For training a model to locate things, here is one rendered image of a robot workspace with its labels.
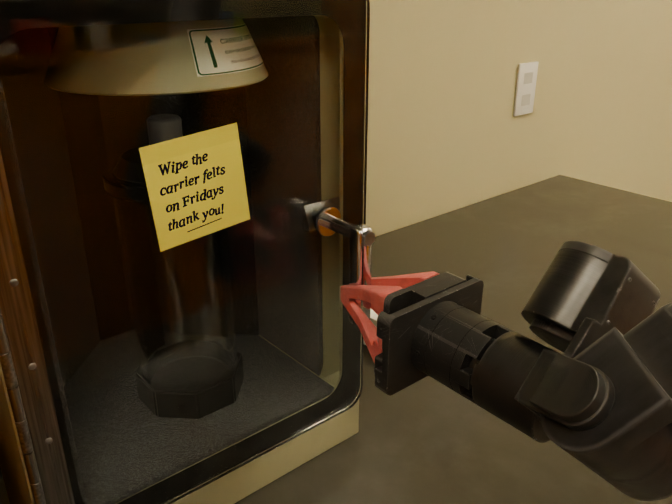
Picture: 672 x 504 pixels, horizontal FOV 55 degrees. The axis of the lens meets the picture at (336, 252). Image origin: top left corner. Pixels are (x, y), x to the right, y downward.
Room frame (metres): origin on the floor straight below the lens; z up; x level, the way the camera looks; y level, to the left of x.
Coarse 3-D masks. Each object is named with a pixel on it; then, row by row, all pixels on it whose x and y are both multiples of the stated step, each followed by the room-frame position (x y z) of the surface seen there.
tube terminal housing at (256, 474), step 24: (0, 384) 0.36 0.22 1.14; (0, 408) 0.38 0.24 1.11; (0, 432) 0.40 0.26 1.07; (312, 432) 0.52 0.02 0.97; (336, 432) 0.54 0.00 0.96; (0, 456) 0.42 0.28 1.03; (264, 456) 0.48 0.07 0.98; (288, 456) 0.50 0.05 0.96; (312, 456) 0.52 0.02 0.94; (24, 480) 0.36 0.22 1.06; (216, 480) 0.45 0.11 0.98; (240, 480) 0.46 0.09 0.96; (264, 480) 0.48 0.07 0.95
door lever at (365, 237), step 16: (336, 208) 0.52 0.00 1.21; (320, 224) 0.51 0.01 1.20; (336, 224) 0.50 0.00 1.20; (352, 224) 0.49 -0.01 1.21; (352, 240) 0.48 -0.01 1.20; (368, 240) 0.48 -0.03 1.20; (352, 256) 0.48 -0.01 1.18; (368, 256) 0.48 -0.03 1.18; (352, 272) 0.48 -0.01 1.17; (368, 272) 0.48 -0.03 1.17; (368, 304) 0.48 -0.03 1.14; (352, 320) 0.48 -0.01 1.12
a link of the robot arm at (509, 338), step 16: (544, 320) 0.37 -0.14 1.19; (512, 336) 0.37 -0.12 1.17; (544, 336) 0.38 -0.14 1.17; (560, 336) 0.35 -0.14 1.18; (496, 352) 0.36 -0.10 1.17; (512, 352) 0.35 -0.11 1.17; (528, 352) 0.35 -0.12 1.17; (480, 368) 0.36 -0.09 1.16; (496, 368) 0.35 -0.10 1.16; (512, 368) 0.34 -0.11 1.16; (528, 368) 0.34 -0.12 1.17; (480, 384) 0.35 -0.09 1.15; (496, 384) 0.34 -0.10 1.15; (512, 384) 0.34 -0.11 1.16; (480, 400) 0.35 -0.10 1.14; (496, 400) 0.34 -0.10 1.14; (512, 400) 0.33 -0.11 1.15; (496, 416) 0.35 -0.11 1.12; (512, 416) 0.33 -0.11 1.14; (528, 416) 0.32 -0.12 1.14; (528, 432) 0.32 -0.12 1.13; (544, 432) 0.33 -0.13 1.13
